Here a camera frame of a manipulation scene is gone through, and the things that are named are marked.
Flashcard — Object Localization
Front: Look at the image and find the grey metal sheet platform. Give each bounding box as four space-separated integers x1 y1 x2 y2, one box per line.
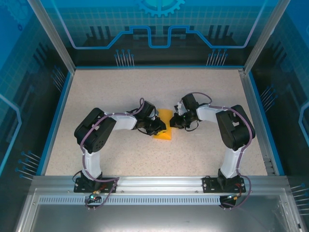
14 188 304 232

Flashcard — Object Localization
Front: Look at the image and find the thin black left camera cable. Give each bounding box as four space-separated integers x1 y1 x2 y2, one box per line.
137 127 155 136

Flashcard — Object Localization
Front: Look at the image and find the thin black camera cable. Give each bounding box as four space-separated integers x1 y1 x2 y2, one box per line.
137 127 155 136
184 120 199 132

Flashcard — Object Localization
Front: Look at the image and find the thin black right camera cable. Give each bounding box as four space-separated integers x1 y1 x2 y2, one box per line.
184 120 199 132

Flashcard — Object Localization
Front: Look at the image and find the aluminium mounting rail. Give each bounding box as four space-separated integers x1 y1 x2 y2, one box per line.
31 175 289 197

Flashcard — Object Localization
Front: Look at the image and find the aluminium side rail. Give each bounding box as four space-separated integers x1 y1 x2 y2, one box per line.
238 69 278 176

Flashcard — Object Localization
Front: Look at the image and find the slotted metal cable duct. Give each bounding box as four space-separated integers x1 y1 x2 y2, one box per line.
38 196 284 206

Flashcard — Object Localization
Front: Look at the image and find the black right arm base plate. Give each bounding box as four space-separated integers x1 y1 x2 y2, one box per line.
202 176 247 194

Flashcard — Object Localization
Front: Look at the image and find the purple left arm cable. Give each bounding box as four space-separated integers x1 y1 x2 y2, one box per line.
81 97 121 211

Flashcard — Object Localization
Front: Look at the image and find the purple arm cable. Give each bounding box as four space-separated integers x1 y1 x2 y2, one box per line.
187 91 256 210
81 97 121 211

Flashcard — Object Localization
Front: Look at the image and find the cable connector with green light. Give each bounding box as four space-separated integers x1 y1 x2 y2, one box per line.
225 192 242 202
87 190 101 203

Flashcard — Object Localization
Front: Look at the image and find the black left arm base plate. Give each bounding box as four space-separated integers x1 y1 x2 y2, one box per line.
73 177 118 194

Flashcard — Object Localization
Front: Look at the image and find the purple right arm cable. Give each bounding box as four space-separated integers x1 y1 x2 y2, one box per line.
187 91 256 210

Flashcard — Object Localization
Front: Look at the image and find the aluminium frame post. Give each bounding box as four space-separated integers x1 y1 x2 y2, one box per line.
26 0 77 73
243 0 286 73

